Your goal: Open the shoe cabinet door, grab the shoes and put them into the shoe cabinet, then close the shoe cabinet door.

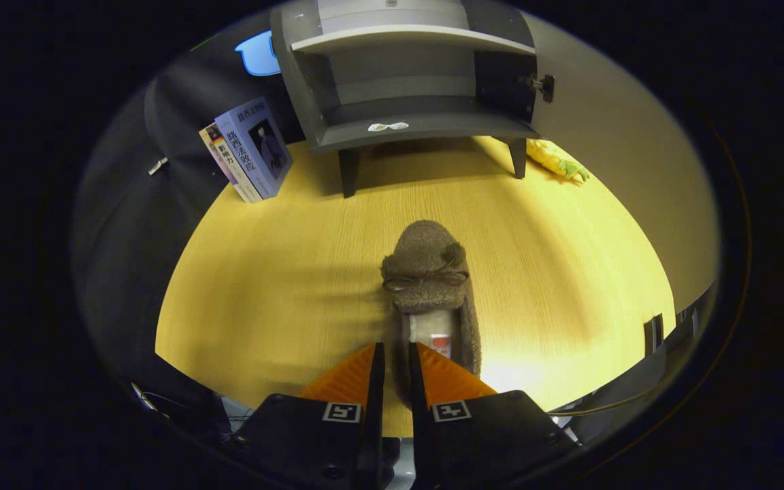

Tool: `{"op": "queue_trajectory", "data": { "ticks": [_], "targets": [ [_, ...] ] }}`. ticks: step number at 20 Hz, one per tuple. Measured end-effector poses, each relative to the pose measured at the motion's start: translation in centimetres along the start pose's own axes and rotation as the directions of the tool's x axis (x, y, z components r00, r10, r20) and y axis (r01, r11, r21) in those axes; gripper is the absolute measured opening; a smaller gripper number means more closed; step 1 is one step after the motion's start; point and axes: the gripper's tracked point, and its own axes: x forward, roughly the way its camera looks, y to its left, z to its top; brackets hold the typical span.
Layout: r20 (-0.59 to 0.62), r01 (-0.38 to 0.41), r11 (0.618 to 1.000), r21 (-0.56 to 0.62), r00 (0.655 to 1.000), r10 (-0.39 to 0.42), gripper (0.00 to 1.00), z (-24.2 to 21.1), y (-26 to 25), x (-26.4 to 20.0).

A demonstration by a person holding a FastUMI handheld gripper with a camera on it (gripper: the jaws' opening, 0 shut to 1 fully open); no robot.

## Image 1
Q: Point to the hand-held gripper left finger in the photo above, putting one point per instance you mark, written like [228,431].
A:
[370,442]

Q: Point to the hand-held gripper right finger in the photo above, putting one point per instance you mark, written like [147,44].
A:
[422,442]

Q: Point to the brown fuzzy shoe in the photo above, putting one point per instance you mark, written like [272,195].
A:
[426,252]

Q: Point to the yellow plush toy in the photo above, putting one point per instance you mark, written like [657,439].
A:
[555,160]

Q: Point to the blue book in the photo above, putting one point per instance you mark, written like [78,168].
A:
[259,146]

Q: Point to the black backdrop cloth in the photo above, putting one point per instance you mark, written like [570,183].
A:
[126,224]

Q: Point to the silver clip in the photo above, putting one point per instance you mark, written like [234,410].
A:
[157,165]

